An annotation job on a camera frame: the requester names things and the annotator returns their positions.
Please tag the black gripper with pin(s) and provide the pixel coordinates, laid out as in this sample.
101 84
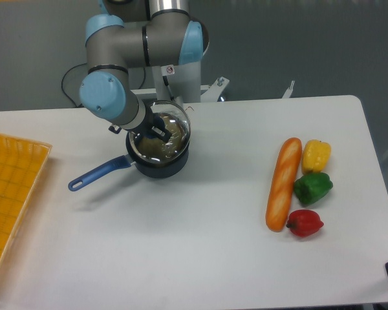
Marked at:
142 124

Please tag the glass pot lid blue knob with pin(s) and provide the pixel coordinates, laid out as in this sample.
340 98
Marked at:
157 107

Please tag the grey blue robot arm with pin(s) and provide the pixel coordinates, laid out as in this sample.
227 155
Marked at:
105 90

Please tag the wrapped brown bread slice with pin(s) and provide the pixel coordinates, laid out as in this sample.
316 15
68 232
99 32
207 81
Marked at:
154 150

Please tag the dark blue saucepan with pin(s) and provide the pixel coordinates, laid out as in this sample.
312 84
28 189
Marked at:
127 161

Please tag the orange toy baguette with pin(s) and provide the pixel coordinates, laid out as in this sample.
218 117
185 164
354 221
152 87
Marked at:
282 186

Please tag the orange plastic basket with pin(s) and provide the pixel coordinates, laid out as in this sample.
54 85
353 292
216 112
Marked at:
21 163

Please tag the yellow toy bell pepper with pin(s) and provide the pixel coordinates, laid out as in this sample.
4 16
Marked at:
316 155

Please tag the green toy bell pepper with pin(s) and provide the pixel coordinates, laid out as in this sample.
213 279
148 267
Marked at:
310 188

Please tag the red toy bell pepper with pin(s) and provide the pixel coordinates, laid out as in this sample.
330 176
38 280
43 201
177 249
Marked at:
303 223

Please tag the white table bracket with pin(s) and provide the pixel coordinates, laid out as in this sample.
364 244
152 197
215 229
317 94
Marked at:
288 92

